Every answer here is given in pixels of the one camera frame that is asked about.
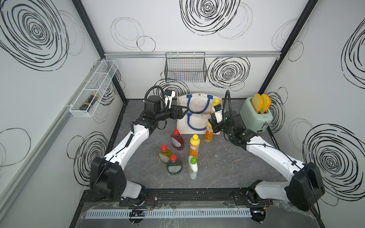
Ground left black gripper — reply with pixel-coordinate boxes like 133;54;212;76
154;104;188;123

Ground orange soap bottle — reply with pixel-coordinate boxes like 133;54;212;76
210;98;220;114
190;135;201;157
204;122;214;143

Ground white canvas bag blue handles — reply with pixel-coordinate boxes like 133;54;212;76
176;93;222;135

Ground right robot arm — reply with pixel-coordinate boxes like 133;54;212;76
209;91;325;211

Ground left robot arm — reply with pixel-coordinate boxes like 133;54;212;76
89;85;189;202

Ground yellow-green soap bottle red cap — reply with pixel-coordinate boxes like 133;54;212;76
159;144;173;164

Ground dark green soap bottle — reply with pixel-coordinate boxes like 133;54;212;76
166;154;183;175

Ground mint green toaster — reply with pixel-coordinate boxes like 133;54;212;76
240;97;273;133

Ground left bread slice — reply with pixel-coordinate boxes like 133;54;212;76
252;94;263;113

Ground bread slice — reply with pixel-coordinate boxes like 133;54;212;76
252;94;263;113
260;94;271;113

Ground right bread slice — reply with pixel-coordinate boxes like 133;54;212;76
260;94;271;113

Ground white bottle green cap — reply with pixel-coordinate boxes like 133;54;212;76
188;155;198;180

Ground dark bottle on shelf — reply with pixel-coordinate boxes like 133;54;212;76
79;94;99;112

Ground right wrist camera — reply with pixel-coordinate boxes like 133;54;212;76
212;104;223;124

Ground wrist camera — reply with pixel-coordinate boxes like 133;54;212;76
212;104;223;124
164;89;176;109

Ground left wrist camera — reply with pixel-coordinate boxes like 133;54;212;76
164;89;176;109

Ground black wire wall basket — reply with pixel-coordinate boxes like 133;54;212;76
164;52;208;83

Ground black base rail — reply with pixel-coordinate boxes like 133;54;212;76
79;182;282;208

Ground grey slotted cable duct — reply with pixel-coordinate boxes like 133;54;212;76
85;208;252;219

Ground white wire wall shelf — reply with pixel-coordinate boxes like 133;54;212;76
69;59;118;118

